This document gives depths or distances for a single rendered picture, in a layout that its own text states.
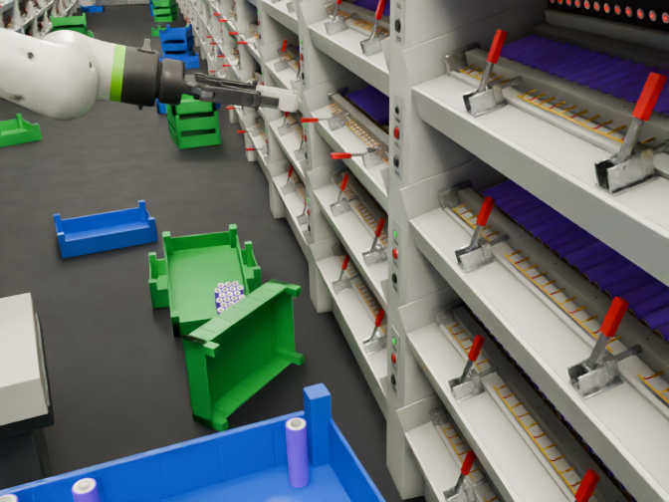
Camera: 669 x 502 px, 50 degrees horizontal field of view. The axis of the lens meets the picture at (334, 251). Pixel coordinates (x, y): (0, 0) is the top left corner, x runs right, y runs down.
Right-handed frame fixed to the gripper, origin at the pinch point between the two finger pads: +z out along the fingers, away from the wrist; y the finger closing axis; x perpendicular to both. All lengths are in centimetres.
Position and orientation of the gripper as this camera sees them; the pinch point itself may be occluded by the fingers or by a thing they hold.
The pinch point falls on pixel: (277, 99)
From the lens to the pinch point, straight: 129.0
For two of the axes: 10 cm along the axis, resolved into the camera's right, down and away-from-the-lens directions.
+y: -2.3, -4.0, 8.9
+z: 9.5, 0.9, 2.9
